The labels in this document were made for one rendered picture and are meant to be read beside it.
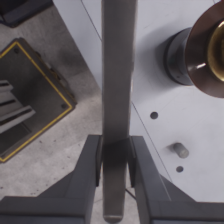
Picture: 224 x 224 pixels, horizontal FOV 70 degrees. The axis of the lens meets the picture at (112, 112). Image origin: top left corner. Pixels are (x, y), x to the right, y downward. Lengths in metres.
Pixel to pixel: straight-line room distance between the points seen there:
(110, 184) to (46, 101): 1.30
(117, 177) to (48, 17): 1.70
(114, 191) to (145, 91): 0.16
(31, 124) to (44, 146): 0.49
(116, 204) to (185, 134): 0.17
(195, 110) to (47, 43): 1.60
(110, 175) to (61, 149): 1.77
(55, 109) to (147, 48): 1.22
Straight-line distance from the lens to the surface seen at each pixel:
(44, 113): 1.47
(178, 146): 0.29
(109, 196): 0.18
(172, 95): 0.28
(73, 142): 1.85
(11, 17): 1.78
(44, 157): 2.04
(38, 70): 1.43
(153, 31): 0.27
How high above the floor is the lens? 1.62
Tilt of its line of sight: 75 degrees down
